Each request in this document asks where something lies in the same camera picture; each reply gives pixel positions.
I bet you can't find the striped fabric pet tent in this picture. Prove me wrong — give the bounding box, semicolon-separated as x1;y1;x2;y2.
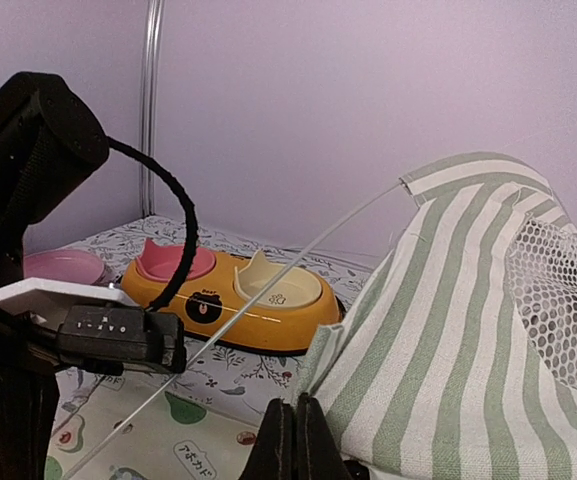
295;152;577;479

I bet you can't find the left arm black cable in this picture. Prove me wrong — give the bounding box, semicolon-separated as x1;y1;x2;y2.
105;137;200;314

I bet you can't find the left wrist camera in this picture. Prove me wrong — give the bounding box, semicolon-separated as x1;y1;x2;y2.
0;278;187;376

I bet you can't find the pink round plate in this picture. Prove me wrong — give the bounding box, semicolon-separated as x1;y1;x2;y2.
23;249;106;285

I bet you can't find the cream bowl in feeder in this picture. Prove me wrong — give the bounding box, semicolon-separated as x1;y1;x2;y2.
234;251;323;309

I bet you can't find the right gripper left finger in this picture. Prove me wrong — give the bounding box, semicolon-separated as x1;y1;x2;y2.
247;398;295;480

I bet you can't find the yellow double pet feeder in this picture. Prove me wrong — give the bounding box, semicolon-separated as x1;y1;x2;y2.
121;249;344;356

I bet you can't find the avocado print cushion mat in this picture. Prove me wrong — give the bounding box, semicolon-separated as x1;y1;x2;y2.
44;373;258;479

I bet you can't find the left aluminium frame post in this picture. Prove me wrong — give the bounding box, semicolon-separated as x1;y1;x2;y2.
139;0;165;218

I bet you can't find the pink bowl in feeder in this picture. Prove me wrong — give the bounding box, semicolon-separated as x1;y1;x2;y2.
136;239;217;282

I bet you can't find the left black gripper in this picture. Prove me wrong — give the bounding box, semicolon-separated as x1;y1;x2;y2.
0;72;109;479

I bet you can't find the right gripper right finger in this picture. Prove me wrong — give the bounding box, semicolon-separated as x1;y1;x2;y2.
295;393;348;480

